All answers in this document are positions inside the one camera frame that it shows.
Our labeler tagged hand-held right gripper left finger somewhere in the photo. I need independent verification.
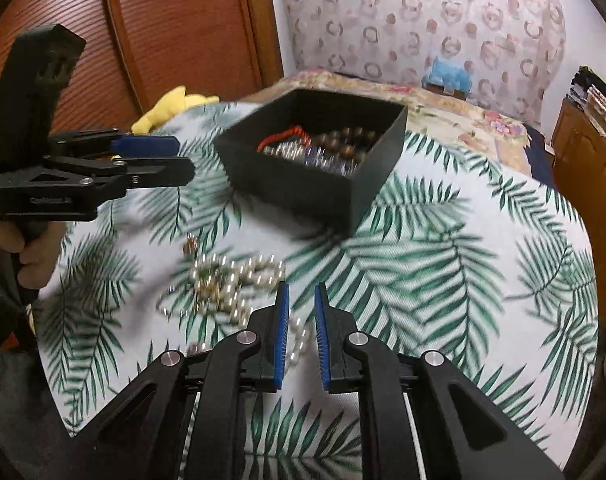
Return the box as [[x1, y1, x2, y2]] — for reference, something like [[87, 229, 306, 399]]
[[70, 281, 290, 480]]

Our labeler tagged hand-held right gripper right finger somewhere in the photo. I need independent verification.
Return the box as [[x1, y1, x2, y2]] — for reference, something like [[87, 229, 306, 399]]
[[314, 281, 566, 480]]

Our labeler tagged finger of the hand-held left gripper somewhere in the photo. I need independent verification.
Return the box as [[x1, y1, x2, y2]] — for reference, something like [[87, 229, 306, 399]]
[[48, 129, 180, 159], [43, 155, 196, 192]]

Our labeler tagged white pearl necklace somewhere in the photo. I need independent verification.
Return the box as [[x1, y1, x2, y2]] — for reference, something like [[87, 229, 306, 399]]
[[158, 252, 314, 367]]

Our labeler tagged silver wavy hairpin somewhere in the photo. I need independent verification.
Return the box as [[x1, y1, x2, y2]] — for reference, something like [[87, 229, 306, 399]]
[[263, 142, 309, 162]]

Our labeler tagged red bead bracelet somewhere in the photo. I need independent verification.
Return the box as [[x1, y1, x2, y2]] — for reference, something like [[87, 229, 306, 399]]
[[257, 127, 311, 154]]

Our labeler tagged black square box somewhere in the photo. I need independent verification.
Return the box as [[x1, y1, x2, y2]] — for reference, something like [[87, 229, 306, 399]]
[[214, 87, 409, 237]]

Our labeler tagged brown wooden bead bracelet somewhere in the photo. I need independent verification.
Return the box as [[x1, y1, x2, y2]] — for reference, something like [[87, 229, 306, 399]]
[[310, 127, 384, 167]]

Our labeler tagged person's left forearm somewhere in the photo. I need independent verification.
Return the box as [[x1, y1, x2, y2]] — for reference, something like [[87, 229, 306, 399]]
[[0, 270, 39, 411]]

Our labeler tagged person's left hand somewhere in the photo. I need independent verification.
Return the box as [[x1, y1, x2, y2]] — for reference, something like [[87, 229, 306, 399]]
[[0, 217, 66, 303]]

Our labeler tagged yellow plush toy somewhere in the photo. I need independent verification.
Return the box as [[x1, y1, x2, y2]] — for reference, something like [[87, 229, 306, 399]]
[[132, 85, 220, 136]]

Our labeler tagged brown slatted wooden wardrobe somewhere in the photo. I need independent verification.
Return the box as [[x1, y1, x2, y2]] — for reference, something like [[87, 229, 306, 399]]
[[0, 0, 284, 211]]

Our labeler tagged dark blue bed sheet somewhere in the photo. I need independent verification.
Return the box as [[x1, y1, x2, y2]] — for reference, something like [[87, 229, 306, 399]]
[[523, 125, 557, 189]]

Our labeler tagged blue plush toy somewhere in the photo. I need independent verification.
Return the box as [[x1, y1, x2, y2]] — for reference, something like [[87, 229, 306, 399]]
[[422, 56, 472, 94]]

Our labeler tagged wooden side cabinet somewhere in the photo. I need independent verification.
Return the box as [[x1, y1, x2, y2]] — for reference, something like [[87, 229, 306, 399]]
[[550, 97, 606, 257]]

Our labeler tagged floral folded cloth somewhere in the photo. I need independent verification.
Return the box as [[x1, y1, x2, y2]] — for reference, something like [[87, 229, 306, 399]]
[[585, 85, 606, 129]]

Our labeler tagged ring-patterned sheer curtain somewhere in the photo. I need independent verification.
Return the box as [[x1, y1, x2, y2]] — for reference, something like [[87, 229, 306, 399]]
[[278, 0, 568, 129]]

